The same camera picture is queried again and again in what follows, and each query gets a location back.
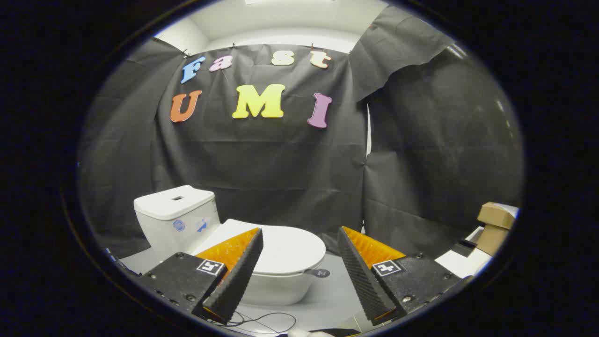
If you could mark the black backdrop cloth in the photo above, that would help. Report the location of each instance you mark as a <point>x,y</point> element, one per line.
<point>281,154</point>

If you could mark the white toilet body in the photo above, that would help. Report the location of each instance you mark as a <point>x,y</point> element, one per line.
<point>173,224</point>

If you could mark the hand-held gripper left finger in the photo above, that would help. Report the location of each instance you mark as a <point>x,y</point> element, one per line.
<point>236,276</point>

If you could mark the white flat box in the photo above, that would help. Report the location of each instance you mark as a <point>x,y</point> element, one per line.
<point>461,265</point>

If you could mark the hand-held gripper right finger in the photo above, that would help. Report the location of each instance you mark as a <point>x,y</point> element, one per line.
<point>362,276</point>

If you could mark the white toilet lid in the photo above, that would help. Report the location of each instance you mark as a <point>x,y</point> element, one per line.
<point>290,248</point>

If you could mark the small black round tag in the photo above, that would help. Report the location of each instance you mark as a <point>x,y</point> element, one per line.
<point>322,273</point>

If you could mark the brown cardboard box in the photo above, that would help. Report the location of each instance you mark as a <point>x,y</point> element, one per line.
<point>493,229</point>

